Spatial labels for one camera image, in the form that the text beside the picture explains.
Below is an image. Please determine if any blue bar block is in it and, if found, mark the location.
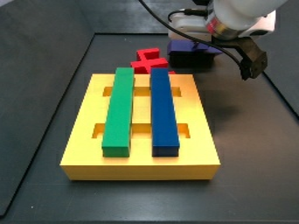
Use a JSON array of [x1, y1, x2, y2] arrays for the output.
[[150, 68, 181, 157]]

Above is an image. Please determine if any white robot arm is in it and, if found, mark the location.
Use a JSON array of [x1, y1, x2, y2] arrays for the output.
[[168, 0, 289, 41]]

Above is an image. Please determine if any black fixture stand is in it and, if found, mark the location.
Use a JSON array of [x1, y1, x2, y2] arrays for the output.
[[170, 52, 215, 69]]

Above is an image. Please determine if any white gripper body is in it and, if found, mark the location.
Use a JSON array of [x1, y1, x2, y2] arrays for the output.
[[168, 12, 211, 41]]

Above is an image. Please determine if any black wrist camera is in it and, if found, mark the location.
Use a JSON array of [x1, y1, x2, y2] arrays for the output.
[[213, 37, 267, 81]]

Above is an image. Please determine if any black cable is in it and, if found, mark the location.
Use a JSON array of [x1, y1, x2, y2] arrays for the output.
[[138, 0, 247, 69]]

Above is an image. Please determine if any yellow slotted board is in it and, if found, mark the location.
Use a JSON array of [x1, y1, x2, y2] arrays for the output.
[[60, 74, 221, 180]]

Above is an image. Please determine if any green bar block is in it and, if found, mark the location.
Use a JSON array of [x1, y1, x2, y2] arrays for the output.
[[102, 67, 135, 158]]

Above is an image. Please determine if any red interlocking block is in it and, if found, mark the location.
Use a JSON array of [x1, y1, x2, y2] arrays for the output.
[[131, 48, 168, 74]]

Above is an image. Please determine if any purple interlocking block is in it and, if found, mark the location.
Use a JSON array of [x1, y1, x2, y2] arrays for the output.
[[167, 39, 222, 54]]

